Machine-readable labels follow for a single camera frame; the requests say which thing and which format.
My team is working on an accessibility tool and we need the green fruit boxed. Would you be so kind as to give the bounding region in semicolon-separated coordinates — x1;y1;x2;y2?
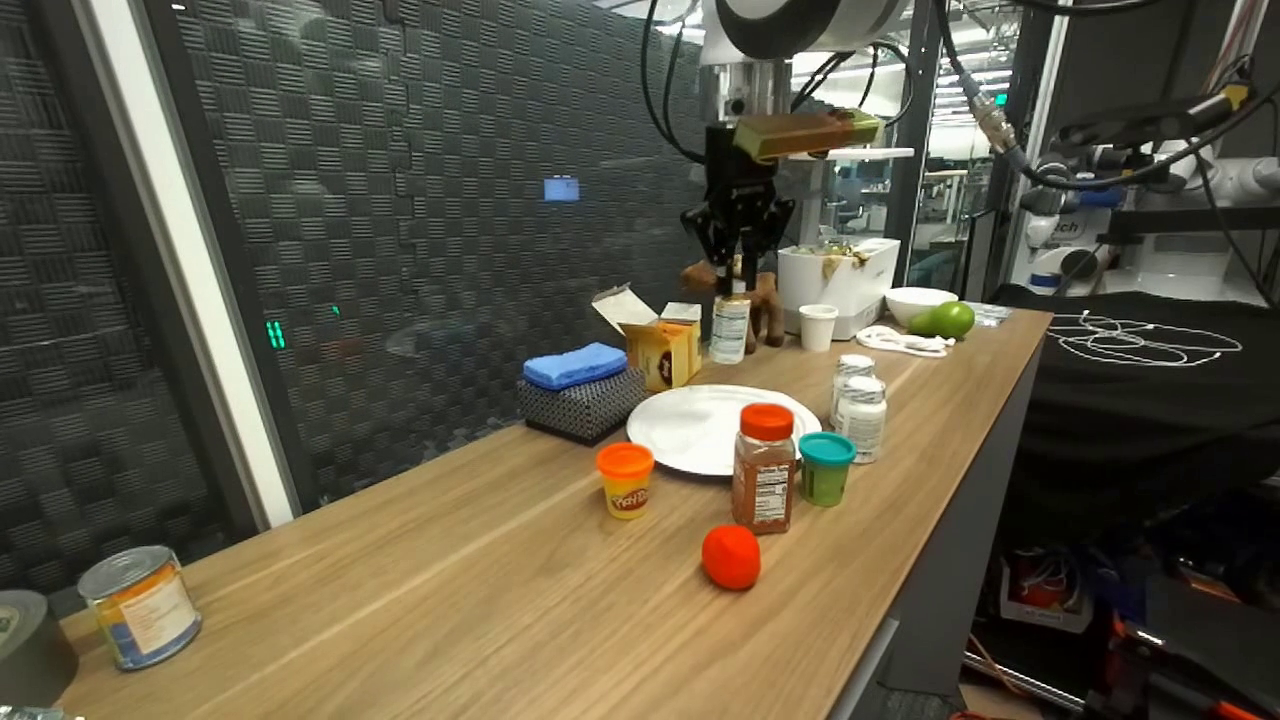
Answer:
909;299;981;345

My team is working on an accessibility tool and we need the white paper cup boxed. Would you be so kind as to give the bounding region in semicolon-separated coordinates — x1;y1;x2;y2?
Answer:
798;299;844;355

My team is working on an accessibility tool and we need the yellow open tea box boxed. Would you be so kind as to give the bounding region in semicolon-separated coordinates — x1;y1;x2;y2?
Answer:
588;282;703;396

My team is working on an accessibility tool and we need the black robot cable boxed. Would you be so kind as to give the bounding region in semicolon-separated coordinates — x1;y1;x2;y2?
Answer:
638;0;752;169

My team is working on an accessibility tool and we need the orange blue bag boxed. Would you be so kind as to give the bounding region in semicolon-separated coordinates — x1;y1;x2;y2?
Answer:
1085;564;1158;720

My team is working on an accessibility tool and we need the white jug container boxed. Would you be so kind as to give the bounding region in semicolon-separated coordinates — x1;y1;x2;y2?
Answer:
776;234;903;345

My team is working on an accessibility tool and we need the white cable on black surface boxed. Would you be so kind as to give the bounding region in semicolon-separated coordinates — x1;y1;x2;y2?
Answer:
1049;306;1249;373

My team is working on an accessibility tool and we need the brown spice bottle orange cap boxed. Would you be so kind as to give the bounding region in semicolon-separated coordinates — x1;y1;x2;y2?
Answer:
730;401;799;539

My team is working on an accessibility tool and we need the brown moose plush toy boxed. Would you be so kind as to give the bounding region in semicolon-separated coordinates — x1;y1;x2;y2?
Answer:
679;255;784;352

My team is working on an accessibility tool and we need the labelled tin can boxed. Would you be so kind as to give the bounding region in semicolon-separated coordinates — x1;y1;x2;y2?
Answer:
77;539;210;671

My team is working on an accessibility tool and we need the white cord bundle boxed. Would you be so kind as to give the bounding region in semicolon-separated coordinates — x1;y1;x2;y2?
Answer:
853;320;956;364

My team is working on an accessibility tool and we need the white round plate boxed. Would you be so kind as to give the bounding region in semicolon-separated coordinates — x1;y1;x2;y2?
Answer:
626;378;826;481

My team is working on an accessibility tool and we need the yellow tub orange lid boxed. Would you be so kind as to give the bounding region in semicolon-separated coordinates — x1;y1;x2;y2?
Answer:
594;440;659;522

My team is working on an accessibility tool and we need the orange red ball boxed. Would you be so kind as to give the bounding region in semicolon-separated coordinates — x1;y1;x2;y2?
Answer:
700;520;766;595

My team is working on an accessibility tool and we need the blue folded cloth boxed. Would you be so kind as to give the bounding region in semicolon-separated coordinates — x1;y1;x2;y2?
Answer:
521;339;631;396

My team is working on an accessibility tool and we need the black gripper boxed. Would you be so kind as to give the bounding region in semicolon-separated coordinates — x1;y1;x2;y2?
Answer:
679;118;799;306

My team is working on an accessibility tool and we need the white bowl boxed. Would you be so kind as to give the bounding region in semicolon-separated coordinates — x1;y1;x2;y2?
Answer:
883;282;965;336

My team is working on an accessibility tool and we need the red box on floor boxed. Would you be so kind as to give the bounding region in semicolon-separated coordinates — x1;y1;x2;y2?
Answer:
1002;548;1090;630

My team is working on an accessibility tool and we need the small tub teal lid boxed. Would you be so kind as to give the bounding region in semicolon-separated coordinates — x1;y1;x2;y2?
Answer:
798;427;860;512

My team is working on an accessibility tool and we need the yellow wrist-mounted camera box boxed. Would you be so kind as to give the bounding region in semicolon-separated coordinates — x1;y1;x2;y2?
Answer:
733;109;890;169

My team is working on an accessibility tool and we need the dark grey tape roll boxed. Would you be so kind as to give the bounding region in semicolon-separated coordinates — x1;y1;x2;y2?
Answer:
0;584;80;706

